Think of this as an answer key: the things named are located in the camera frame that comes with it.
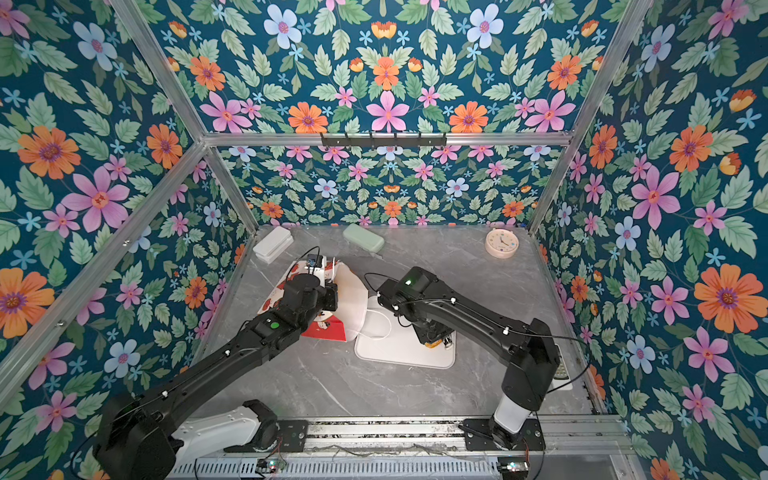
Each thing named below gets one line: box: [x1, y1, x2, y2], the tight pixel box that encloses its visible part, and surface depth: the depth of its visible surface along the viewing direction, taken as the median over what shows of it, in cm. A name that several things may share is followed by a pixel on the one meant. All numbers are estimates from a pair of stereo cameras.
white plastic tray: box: [354, 294, 457, 370], surface depth 88 cm
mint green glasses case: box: [342, 223, 385, 253], surface depth 115 cm
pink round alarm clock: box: [485, 228, 520, 259], surface depth 113 cm
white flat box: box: [252, 226, 294, 264], surface depth 113 cm
